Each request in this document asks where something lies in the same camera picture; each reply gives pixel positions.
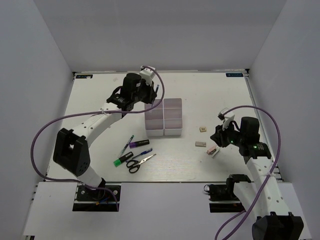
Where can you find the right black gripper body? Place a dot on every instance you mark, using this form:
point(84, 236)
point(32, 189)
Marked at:
point(229, 136)

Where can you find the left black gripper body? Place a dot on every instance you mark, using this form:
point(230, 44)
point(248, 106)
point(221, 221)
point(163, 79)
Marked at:
point(144, 94)

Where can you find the purple highlighter marker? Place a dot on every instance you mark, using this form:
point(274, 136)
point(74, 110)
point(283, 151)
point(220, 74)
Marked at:
point(139, 143)

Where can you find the green-capped pen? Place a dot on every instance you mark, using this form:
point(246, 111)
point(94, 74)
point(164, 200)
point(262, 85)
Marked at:
point(126, 146)

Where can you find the black-handled scissors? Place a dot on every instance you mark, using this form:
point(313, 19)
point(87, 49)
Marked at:
point(134, 165)

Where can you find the green highlighter marker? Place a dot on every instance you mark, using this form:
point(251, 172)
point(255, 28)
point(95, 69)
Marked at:
point(123, 159)

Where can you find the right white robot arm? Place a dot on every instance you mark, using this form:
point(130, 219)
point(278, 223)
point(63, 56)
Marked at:
point(261, 196)

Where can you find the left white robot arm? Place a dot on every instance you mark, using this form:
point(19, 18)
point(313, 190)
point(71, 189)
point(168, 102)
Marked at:
point(71, 150)

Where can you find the pink white eraser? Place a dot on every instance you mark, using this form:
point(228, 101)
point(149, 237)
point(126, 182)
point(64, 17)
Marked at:
point(213, 151)

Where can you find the grey dirty eraser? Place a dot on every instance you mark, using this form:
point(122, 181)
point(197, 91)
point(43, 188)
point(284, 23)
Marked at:
point(200, 144)

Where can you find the yellow barcode eraser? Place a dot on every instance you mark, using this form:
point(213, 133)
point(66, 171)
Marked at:
point(202, 129)

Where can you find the left white compartment organizer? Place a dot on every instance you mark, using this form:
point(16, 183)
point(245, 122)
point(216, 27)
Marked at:
point(154, 120)

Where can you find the white compartment organizer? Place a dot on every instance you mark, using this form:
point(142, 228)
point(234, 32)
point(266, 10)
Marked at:
point(154, 120)
point(173, 117)

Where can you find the right white compartment organizer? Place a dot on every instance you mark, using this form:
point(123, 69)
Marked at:
point(173, 117)

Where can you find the blue ballpoint pen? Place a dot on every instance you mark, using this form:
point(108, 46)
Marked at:
point(143, 153)

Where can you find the right blue corner label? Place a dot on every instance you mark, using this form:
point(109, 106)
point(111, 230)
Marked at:
point(234, 75)

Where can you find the blue corner label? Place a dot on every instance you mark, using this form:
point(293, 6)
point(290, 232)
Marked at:
point(234, 75)
point(84, 76)

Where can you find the left blue corner label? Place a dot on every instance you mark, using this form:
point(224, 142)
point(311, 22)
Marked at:
point(84, 76)

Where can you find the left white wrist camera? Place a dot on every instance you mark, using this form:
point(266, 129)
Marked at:
point(147, 73)

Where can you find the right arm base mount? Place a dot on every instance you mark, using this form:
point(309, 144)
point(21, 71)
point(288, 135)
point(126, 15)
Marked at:
point(220, 201)

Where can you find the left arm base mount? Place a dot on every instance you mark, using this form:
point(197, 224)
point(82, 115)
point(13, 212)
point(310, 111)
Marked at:
point(89, 200)

